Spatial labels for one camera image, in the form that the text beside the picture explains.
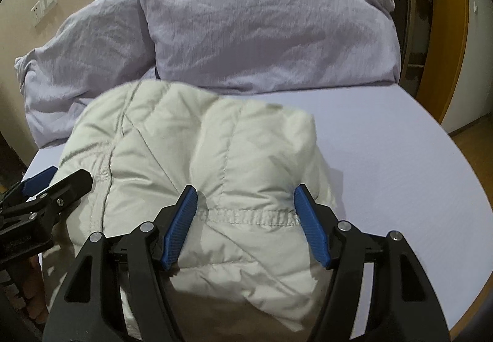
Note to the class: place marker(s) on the lavender pillow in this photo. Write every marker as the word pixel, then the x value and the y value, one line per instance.
pixel 269 18

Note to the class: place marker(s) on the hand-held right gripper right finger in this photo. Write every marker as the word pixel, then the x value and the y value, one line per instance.
pixel 310 226

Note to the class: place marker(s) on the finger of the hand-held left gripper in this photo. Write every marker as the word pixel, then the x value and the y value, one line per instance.
pixel 38 178
pixel 71 184

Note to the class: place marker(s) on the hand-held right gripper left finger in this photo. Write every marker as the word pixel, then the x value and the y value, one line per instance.
pixel 181 226

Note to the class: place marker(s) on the small white wall switch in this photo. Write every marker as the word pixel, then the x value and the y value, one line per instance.
pixel 475 7

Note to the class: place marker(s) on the white wall socket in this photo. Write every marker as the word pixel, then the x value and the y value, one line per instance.
pixel 37 15

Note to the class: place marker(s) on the cream puffer jacket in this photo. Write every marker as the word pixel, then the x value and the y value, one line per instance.
pixel 238 157

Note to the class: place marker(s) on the lavender duvet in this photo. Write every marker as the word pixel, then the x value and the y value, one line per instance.
pixel 77 76

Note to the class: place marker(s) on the person's left forearm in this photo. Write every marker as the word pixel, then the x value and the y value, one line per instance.
pixel 30 288

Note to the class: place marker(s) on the wooden door frame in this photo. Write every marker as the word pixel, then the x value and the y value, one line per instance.
pixel 454 37

